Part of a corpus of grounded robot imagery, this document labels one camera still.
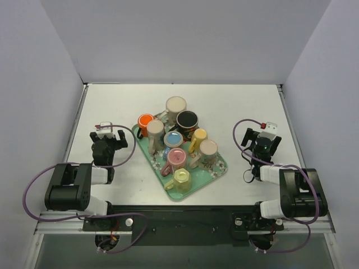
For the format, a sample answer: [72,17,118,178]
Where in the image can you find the aluminium rail frame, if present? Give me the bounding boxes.
[38,84,328,241]

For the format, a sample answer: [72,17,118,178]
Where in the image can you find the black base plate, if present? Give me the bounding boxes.
[82,205,284,246]

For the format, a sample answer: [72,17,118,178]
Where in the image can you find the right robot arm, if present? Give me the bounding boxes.
[241,128,328,229]

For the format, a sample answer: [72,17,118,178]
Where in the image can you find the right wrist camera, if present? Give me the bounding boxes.
[259,122,278,140]

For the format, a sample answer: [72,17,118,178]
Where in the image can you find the pink mug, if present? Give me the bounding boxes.
[160,147,187,177]

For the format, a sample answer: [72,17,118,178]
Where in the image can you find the green floral serving tray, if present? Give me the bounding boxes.
[132,114,228,201]

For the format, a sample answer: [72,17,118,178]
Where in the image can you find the pale yellow faceted mug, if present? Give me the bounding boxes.
[164,168,191,194]

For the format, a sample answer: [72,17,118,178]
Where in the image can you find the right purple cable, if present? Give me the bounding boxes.
[232,118,323,254]

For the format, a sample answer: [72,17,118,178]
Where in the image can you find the beige patterned mug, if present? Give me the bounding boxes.
[147,119,165,155]

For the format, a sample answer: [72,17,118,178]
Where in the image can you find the tall cream floral mug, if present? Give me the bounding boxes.
[157,96,187,124]

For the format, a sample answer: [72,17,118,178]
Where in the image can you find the cream mug umbrella design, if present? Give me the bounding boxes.
[189,139,218,170]

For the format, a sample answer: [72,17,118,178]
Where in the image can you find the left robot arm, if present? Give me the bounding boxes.
[44,128,128,231]

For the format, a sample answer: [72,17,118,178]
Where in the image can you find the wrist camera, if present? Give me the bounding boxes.
[95,122,115,139]
[259,122,278,140]

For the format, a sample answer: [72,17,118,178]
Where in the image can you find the black mug red interior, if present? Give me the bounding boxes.
[174,110,199,141]

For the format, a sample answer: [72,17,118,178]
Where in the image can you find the orange mug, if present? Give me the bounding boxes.
[136,114,154,140]

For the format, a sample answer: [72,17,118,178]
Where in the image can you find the blue glazed mug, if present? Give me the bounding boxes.
[163,131,183,153]

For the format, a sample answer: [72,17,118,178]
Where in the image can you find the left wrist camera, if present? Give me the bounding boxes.
[95,122,115,139]

